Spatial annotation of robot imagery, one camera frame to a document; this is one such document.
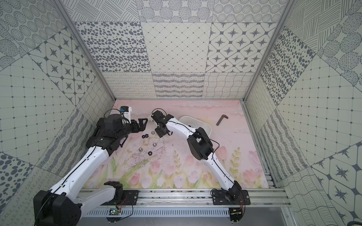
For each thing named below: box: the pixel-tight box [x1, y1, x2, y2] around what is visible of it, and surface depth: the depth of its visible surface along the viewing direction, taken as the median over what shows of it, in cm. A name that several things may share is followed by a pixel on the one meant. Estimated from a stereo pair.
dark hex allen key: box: [215, 114, 229, 126], surface depth 112 cm
